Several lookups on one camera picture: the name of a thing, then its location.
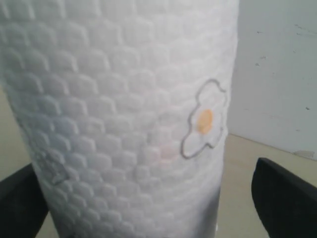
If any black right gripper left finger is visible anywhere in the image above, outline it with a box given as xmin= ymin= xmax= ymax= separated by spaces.
xmin=0 ymin=164 xmax=49 ymax=238

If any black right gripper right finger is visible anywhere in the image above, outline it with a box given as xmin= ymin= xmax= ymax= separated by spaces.
xmin=251 ymin=158 xmax=317 ymax=238

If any white printed paper towel roll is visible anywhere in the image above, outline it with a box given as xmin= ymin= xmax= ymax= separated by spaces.
xmin=0 ymin=0 xmax=239 ymax=238

